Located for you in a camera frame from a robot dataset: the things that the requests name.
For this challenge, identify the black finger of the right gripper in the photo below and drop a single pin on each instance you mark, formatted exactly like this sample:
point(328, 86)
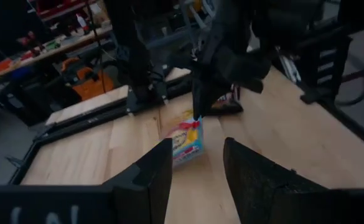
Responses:
point(199, 99)
point(213, 96)

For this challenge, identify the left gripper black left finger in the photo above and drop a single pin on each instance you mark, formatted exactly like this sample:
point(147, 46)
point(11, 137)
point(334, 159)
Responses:
point(147, 186)

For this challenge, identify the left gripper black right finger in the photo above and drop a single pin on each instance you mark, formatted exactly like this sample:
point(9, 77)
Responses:
point(262, 193)

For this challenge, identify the blue yellow red noodle packet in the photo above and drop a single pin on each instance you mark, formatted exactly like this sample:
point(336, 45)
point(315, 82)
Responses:
point(186, 140)

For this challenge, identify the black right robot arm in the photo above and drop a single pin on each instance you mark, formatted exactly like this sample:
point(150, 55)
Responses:
point(281, 18)

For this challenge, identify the black arm base stand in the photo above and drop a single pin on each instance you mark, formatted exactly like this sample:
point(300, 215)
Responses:
point(324, 68)

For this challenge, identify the orange shop vacuum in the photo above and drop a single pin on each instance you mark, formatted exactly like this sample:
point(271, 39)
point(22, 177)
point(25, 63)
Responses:
point(91, 84)

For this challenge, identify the white bottle red cap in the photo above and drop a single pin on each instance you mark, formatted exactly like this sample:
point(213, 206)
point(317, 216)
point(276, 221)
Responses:
point(82, 23)

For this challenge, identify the wooden workbench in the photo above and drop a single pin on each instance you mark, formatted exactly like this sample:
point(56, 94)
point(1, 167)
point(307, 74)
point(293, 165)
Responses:
point(60, 46)

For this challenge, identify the black frame upright post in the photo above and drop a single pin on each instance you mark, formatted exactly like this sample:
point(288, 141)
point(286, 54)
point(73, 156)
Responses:
point(132, 46)

